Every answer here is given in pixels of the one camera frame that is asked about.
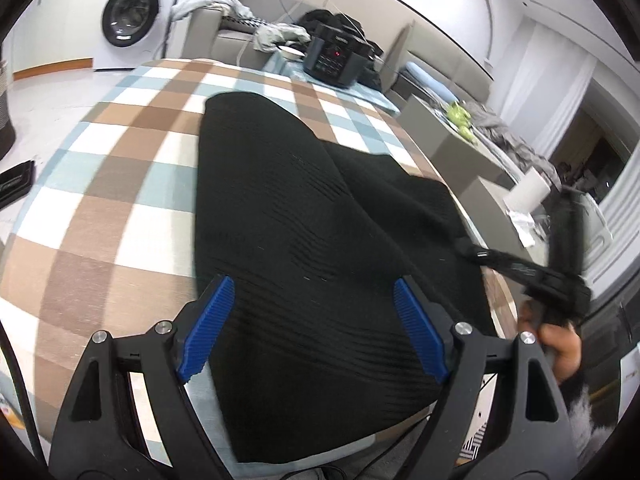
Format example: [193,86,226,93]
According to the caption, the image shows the person right hand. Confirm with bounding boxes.
[518,300,582,385]

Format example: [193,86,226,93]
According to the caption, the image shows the woven laundry basket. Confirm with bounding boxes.
[0,61,16,159]

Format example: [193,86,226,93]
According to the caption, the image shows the grey sofa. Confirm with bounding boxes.
[171,0,311,70]

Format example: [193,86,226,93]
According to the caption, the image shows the black electric pressure cooker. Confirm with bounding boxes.
[303,23,373,89]

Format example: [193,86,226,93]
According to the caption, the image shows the grey blanket on bed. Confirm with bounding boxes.
[464,101,562,190]

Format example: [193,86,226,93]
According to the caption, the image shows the plaid checkered tablecloth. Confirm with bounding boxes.
[0,56,519,480]

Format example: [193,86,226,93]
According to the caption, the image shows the grey cube cabinet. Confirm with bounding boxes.
[397,96,515,195]

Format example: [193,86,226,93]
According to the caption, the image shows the teal checkered side table cloth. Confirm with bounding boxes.
[262,52,400,117]

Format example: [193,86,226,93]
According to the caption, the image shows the light blue pillow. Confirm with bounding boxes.
[401,62,449,101]

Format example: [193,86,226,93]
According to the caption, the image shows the pile of black clothes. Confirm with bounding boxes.
[295,9,383,91]

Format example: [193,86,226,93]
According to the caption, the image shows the beige upholstered bed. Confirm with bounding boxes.
[380,21,524,180]

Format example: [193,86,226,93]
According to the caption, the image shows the black plastic tray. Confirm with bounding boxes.
[0,160,36,209]

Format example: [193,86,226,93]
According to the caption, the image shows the white crumpled tissue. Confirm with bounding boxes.
[506,210,536,248]

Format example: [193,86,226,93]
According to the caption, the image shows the black knit sweater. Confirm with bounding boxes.
[194,92,495,465]

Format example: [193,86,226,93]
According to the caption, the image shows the white front-load washing machine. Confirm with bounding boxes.
[92,0,177,72]

